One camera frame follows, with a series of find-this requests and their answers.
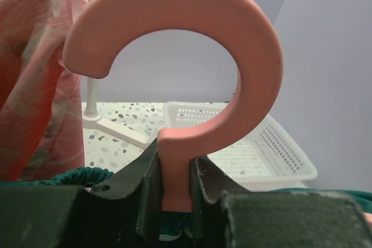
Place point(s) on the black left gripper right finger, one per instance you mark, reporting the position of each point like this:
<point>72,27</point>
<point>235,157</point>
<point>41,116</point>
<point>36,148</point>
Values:
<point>225,214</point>

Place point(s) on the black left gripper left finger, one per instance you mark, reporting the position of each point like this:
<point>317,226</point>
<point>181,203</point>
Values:
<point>122,211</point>

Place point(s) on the green shorts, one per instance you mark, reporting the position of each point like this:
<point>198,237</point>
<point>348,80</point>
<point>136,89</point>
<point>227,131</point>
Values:
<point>173,224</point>

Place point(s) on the pink patterned hanging shorts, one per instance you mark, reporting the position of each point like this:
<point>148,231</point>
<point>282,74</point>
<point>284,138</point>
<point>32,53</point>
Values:
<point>41,127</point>

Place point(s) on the white plastic basket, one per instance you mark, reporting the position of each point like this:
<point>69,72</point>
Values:
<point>266,159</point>

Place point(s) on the white metal clothes rack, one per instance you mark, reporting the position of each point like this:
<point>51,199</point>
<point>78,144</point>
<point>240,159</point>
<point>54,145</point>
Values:
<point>93,119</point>

